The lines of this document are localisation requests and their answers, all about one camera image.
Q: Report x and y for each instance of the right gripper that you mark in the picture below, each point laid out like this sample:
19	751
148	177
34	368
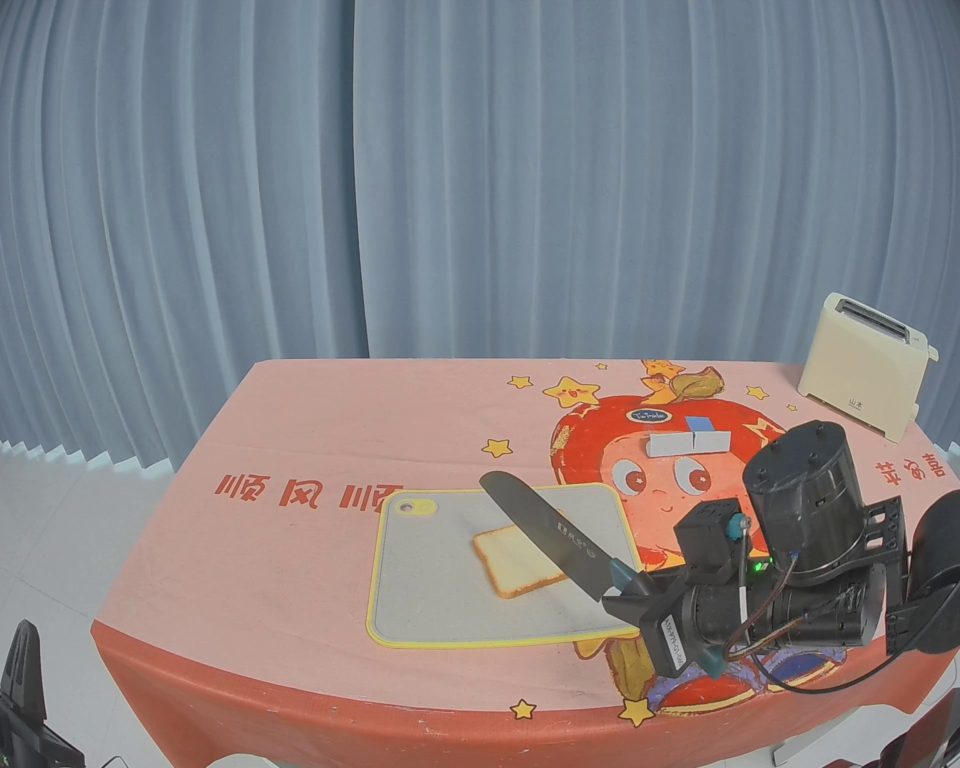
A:
724	615

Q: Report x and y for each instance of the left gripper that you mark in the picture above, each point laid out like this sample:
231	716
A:
34	750

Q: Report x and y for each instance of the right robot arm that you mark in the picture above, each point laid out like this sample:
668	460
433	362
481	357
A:
806	495

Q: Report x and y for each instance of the slice of bread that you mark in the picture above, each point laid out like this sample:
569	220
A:
514	566

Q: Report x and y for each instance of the cream toaster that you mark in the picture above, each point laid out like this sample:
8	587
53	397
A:
855	367

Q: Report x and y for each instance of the white knife rest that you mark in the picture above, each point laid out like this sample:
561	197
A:
671	444

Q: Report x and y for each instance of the cutting board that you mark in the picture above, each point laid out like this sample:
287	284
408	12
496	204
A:
427	585

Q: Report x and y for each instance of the blue curtain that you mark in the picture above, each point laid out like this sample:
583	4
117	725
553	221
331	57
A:
165	225
637	165

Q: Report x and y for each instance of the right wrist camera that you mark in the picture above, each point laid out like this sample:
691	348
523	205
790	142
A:
705	536

